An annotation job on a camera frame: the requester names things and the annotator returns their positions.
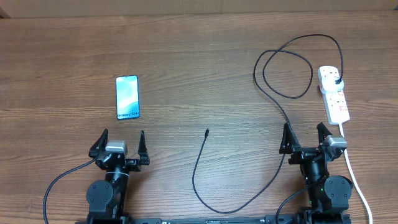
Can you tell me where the white power strip cord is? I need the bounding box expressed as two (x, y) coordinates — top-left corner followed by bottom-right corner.
(338, 123), (374, 224)

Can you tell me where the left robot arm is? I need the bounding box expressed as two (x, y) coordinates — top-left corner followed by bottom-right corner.
(86, 129), (150, 223)

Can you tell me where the Galaxy S24 smartphone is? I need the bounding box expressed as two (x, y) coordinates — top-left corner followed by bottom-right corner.
(116, 75), (141, 119)

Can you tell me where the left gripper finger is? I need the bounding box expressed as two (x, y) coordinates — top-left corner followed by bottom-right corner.
(88, 129), (108, 158)
(137, 130), (150, 165)

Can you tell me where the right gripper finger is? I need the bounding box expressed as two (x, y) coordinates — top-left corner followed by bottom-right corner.
(317, 122), (331, 146)
(279, 123), (300, 154)

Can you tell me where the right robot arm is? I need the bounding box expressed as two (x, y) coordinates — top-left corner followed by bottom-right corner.
(275, 123), (353, 223)

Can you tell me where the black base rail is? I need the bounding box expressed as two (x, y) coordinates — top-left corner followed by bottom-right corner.
(76, 214), (351, 224)

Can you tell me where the black USB charging cable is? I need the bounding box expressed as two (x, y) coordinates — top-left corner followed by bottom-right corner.
(192, 34), (345, 215)

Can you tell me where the white power strip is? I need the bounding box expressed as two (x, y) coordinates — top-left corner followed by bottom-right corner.
(317, 66), (350, 125)

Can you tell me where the white charger plug adapter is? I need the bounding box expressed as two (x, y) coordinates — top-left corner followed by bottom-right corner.
(320, 77), (345, 94)

